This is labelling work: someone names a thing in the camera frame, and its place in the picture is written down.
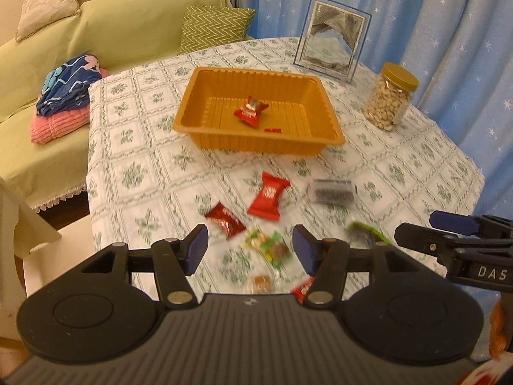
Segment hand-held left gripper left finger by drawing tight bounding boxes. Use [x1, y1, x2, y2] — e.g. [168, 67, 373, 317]
[82, 224, 210, 310]

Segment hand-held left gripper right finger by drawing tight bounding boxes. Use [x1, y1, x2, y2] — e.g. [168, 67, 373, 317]
[292, 225, 437, 306]

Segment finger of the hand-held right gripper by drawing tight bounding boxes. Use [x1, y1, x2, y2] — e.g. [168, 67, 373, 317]
[393, 222, 451, 256]
[429, 210, 487, 236]

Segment green yellow candy packet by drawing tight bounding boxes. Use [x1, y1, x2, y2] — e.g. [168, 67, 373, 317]
[244, 228, 291, 268]

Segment dark red candy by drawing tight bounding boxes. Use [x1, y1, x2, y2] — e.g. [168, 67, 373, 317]
[204, 202, 247, 242]

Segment small red candy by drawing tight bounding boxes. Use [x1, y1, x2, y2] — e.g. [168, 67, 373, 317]
[291, 276, 315, 304]

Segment green snack packet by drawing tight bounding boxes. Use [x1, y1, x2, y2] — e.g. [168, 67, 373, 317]
[347, 221, 392, 248]

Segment golden caramel candy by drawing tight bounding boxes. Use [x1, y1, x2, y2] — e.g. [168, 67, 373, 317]
[248, 274, 273, 294]

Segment clear packet of dark snack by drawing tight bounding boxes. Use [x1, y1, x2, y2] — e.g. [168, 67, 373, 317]
[308, 179, 357, 206]

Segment red snack packet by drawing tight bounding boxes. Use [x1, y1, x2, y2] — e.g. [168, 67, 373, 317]
[247, 171, 291, 222]

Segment orange plastic tray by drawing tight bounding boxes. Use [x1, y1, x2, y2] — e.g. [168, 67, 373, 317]
[172, 66, 346, 157]

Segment large red candy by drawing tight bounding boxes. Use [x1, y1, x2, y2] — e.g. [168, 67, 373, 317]
[234, 96, 269, 128]

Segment person's right hand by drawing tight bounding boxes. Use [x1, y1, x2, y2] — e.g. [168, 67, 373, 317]
[490, 300, 513, 360]

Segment clear jar of peanuts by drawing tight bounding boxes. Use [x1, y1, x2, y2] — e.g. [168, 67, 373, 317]
[363, 63, 419, 132]

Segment white wooden furniture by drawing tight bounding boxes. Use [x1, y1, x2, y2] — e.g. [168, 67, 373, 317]
[0, 176, 63, 303]

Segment folded blue and pink blankets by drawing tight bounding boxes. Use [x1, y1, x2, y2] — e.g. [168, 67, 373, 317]
[29, 68, 109, 145]

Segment blue starry curtain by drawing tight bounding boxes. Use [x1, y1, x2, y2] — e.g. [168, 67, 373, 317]
[220, 0, 513, 364]

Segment blue folded cloth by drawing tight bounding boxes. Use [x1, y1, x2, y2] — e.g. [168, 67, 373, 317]
[36, 55, 102, 118]

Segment green zigzag cushion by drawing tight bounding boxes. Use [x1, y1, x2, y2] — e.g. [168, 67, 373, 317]
[178, 5, 256, 55]

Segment green covered sofa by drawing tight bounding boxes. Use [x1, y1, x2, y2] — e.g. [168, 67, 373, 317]
[0, 0, 257, 214]

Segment beige cushion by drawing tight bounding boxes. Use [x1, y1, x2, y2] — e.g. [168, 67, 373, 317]
[15, 0, 87, 42]

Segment silver picture frame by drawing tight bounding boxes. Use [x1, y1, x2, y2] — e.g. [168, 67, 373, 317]
[293, 0, 372, 84]

